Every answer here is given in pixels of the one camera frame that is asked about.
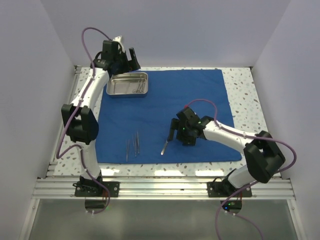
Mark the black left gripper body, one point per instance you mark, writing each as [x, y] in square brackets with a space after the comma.
[122, 62]

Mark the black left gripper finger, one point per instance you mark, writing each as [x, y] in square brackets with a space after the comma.
[133, 66]
[132, 54]

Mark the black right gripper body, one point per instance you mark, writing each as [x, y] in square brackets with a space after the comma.
[184, 135]

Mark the stainless steel instrument tray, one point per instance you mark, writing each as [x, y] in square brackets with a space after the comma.
[117, 85]

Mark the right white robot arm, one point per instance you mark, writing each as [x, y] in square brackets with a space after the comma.
[262, 155]

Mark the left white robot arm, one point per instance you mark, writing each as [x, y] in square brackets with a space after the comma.
[79, 121]

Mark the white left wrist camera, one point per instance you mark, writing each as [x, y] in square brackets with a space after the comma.
[119, 39]

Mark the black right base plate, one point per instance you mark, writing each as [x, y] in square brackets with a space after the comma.
[219, 188]

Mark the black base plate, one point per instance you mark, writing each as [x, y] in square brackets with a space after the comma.
[219, 188]
[110, 189]

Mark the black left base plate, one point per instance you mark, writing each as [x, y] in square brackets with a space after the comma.
[110, 189]

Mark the aluminium front rail frame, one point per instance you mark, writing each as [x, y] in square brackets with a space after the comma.
[163, 188]

